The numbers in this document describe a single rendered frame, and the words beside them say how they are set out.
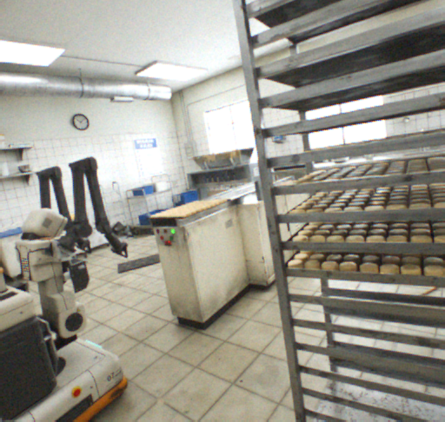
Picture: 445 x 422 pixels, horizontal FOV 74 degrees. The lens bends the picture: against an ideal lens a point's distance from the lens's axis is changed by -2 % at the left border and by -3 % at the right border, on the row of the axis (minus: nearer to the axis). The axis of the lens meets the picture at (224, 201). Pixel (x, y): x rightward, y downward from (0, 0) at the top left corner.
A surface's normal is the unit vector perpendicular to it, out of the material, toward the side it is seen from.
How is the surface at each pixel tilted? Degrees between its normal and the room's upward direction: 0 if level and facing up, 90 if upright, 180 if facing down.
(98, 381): 90
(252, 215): 90
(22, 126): 90
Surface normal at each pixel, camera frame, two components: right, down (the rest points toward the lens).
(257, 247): -0.57, 0.22
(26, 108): 0.76, -0.04
